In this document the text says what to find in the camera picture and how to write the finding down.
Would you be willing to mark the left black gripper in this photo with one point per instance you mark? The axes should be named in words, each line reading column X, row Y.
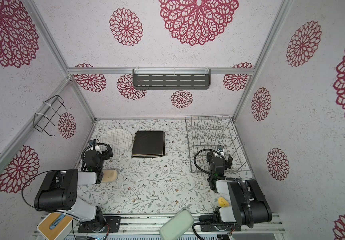
column 105, row 153

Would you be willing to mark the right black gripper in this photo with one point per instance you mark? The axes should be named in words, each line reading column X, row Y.
column 227, row 165

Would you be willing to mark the round plaid white plate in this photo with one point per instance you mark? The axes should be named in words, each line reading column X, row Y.
column 120, row 140

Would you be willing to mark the dark round plate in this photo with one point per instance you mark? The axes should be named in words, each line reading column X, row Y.
column 149, row 143

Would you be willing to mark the dark square plate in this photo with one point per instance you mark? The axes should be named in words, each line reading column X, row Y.
column 146, row 156

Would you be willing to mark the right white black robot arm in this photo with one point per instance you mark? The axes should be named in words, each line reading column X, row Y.
column 247, row 203

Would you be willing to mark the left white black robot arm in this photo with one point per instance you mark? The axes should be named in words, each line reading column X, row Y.
column 58, row 191

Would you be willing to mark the beige oval sponge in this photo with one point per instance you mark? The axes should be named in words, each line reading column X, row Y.
column 109, row 176

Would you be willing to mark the yellow rubber duck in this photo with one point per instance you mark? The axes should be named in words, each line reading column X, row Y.
column 222, row 202

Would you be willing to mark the green rounded pad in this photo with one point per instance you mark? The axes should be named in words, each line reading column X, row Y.
column 177, row 226

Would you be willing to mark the wooden top tissue box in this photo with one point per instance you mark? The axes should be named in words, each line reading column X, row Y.
column 55, row 226

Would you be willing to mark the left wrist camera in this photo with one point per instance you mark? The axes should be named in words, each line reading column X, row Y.
column 93, row 143

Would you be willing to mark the wire dish rack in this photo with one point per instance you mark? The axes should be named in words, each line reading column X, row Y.
column 206, row 132

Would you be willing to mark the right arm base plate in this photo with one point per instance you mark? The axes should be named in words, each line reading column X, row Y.
column 211, row 224

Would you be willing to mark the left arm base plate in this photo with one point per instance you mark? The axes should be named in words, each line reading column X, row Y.
column 111, row 225

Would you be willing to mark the black wire wall basket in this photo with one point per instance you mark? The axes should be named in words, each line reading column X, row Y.
column 52, row 108

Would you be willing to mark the grey wall shelf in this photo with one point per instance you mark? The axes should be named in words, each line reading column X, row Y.
column 171, row 80

